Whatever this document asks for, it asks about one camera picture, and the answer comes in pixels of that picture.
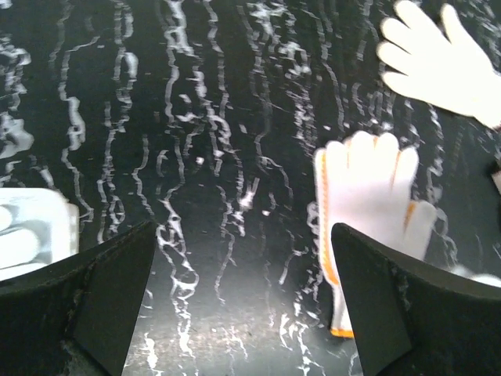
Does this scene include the white glove orange cuff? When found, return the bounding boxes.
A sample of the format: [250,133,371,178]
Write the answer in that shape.
[314,131,437,338]

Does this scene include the blue dotted white glove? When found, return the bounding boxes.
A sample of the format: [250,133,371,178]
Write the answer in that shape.
[1,206,41,269]

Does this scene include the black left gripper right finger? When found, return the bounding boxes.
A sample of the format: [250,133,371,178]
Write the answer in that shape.
[331,223,500,375]

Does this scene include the white plastic storage basket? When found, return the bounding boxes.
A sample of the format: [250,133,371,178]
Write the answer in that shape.
[1,188,80,280]

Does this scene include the cream glove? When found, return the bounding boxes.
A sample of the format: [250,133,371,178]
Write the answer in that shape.
[377,1,500,130]

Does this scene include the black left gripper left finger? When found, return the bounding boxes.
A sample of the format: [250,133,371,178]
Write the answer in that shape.
[1,222,157,375]

